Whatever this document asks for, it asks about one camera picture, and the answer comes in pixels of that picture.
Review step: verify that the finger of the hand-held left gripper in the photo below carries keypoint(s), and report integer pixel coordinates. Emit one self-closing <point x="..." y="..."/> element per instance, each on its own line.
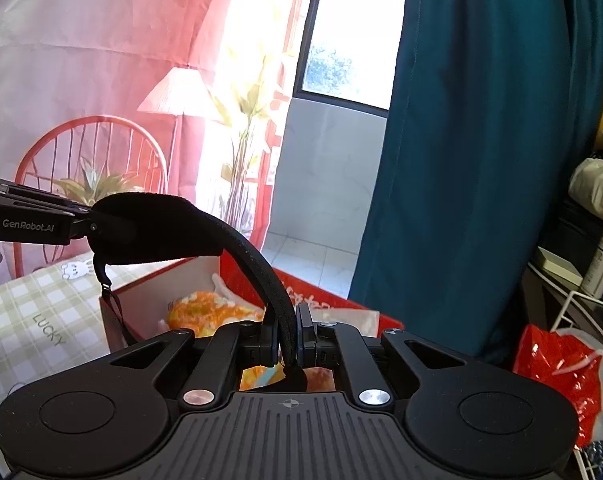
<point x="41" y="200"/>

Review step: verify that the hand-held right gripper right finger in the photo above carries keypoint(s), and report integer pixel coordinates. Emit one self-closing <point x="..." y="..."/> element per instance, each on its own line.
<point x="306" y="342"/>

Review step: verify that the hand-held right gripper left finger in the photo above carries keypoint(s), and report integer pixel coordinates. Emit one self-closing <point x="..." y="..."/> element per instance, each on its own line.
<point x="269" y="345"/>

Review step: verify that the red cardboard box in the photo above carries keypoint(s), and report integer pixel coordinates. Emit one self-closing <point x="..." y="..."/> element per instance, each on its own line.
<point x="286" y="282"/>

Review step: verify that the orange floral towel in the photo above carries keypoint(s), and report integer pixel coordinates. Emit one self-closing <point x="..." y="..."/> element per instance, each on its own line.
<point x="206" y="312"/>

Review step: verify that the potted plant in pink pot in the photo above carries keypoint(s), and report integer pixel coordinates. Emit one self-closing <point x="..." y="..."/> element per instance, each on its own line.
<point x="98" y="182"/>

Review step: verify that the checked tablecloth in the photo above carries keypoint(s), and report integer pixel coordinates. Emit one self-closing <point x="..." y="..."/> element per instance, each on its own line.
<point x="21" y="310"/>

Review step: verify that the pink printed backdrop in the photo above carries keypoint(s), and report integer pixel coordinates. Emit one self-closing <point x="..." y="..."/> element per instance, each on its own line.
<point x="106" y="60"/>

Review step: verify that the dark wooden shelf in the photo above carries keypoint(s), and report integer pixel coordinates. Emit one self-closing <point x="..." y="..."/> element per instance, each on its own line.
<point x="541" y="305"/>

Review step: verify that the red plastic bag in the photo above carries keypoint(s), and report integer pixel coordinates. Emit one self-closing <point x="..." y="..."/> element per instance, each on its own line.
<point x="546" y="360"/>

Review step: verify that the teal curtain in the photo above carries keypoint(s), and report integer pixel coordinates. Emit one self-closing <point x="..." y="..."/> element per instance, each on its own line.
<point x="481" y="160"/>

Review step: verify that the pale green box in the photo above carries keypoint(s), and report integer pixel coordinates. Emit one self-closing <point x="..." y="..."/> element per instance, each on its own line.
<point x="561" y="267"/>

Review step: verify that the window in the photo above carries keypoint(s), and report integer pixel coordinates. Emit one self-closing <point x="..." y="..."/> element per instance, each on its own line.
<point x="346" y="60"/>

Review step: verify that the white bottle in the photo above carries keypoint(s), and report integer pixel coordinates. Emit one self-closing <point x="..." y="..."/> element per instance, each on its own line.
<point x="601" y="260"/>

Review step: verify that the beige folded umbrella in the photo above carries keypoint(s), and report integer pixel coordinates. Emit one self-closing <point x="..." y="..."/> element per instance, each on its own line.
<point x="589" y="185"/>

